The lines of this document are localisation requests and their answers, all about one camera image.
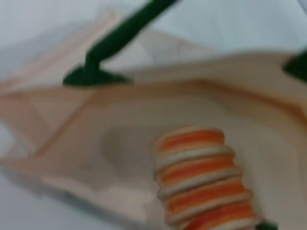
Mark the orange and cream striped bread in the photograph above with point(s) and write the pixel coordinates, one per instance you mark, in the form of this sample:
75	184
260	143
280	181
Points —
199	179

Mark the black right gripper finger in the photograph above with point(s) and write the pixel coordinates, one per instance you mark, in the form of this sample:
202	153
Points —
268	226

